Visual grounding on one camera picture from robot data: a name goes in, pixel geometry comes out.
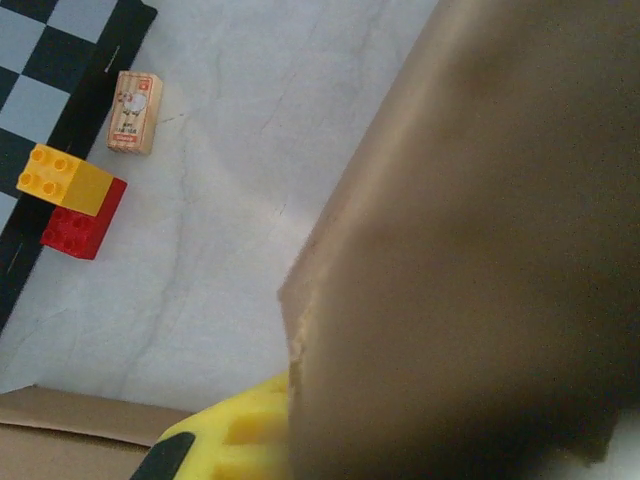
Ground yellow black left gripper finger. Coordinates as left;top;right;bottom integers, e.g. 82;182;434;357
130;370;294;480

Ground brown cardboard mailer box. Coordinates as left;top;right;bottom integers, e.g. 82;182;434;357
0;384;201;480
277;0;640;480

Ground red toy brick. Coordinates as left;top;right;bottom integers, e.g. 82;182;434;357
39;178;129;261

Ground yellow toy brick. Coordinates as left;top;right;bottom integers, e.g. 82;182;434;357
15;143;114;217

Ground small printed wooden block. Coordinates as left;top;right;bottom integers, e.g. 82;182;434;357
105;69;165;157

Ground black grey checkerboard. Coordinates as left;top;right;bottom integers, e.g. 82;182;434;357
0;0;159;336

